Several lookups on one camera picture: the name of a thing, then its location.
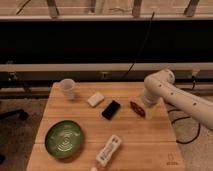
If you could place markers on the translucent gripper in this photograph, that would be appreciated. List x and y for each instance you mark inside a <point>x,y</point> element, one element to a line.
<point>150,112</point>

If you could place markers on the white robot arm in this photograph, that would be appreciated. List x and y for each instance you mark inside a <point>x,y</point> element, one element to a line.
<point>160,85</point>

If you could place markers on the green ceramic bowl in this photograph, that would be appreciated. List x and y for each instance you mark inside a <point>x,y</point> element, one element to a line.
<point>64,139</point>

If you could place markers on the black phone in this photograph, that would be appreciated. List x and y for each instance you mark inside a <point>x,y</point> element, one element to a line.
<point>110,110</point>

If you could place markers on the white remote control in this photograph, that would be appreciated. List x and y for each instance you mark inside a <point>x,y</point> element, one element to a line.
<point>105,154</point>

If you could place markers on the white soap bar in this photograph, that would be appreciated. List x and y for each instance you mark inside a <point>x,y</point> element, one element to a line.
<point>95,99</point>

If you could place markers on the clear plastic cup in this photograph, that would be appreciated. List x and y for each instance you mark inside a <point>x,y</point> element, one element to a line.
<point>67,87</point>

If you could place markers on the black chair base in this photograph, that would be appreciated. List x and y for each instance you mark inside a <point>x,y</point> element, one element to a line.
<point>22,115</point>

